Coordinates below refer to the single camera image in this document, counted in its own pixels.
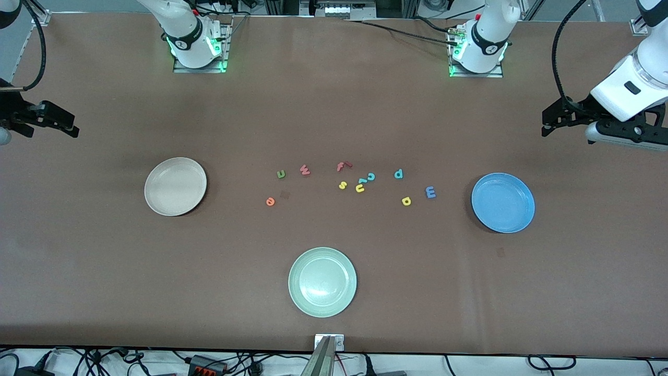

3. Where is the blue round plate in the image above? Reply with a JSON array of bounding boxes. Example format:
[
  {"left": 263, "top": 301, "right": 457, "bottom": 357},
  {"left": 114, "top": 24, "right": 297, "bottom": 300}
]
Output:
[{"left": 471, "top": 173, "right": 536, "bottom": 233}]

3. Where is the beige round plate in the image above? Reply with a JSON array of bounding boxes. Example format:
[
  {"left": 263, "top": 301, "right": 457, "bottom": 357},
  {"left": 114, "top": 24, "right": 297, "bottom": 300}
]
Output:
[{"left": 144, "top": 157, "right": 208, "bottom": 217}]

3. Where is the black orange power strip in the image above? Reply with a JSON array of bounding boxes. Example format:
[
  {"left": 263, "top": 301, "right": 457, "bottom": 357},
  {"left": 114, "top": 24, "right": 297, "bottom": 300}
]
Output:
[{"left": 187, "top": 355, "right": 229, "bottom": 375}]

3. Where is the pale green round plate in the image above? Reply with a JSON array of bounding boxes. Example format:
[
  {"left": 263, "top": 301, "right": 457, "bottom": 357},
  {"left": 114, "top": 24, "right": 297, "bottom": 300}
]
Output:
[{"left": 288, "top": 247, "right": 357, "bottom": 318}]

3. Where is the aluminium profile bar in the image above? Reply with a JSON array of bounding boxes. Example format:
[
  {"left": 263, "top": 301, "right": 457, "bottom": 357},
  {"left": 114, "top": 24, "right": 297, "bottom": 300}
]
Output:
[{"left": 301, "top": 337, "right": 337, "bottom": 376}]

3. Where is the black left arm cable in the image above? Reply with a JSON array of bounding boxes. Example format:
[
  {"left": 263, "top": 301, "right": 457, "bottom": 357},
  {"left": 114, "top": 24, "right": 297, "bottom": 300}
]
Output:
[{"left": 552, "top": 0, "right": 589, "bottom": 116}]

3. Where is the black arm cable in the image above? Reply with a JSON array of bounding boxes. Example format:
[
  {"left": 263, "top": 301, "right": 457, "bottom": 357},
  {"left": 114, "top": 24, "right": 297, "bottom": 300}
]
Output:
[
  {"left": 0, "top": 0, "right": 47, "bottom": 92},
  {"left": 552, "top": 0, "right": 589, "bottom": 116}
]

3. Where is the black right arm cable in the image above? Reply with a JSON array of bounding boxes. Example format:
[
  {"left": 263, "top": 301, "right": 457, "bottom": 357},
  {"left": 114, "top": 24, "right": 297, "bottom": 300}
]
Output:
[{"left": 0, "top": 0, "right": 47, "bottom": 92}]

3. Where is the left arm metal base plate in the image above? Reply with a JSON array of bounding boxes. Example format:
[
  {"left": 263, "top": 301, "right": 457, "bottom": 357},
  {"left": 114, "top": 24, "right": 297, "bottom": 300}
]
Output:
[{"left": 447, "top": 23, "right": 505, "bottom": 79}]

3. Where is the short black table cable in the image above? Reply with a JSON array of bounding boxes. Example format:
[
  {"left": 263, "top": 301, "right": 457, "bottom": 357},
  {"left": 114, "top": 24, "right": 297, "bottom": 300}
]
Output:
[{"left": 412, "top": 16, "right": 461, "bottom": 34}]

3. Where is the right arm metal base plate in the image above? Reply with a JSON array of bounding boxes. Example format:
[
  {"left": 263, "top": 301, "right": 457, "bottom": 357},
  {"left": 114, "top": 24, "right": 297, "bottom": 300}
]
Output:
[{"left": 173, "top": 21, "right": 233, "bottom": 74}]

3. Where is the long black table cable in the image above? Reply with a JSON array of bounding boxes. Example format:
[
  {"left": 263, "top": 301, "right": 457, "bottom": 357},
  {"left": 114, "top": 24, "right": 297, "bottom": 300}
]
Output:
[{"left": 343, "top": 18, "right": 461, "bottom": 48}]

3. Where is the black tangled floor cable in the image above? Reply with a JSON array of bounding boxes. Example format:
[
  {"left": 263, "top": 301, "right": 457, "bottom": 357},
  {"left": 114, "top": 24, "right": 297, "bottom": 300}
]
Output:
[{"left": 50, "top": 347, "right": 175, "bottom": 376}]

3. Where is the black looped floor cable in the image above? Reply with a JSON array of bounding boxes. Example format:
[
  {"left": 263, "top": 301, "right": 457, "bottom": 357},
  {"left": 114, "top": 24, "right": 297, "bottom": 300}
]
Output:
[{"left": 526, "top": 354, "right": 578, "bottom": 372}]

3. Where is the grey connector box on frame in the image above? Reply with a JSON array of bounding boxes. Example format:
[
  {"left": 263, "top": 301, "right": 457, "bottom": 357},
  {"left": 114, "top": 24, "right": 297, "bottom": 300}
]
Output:
[{"left": 300, "top": 0, "right": 377, "bottom": 20}]

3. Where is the silver camera mount plate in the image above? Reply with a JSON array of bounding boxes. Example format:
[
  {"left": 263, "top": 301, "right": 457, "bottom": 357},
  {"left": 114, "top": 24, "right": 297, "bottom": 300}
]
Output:
[{"left": 315, "top": 334, "right": 345, "bottom": 351}]

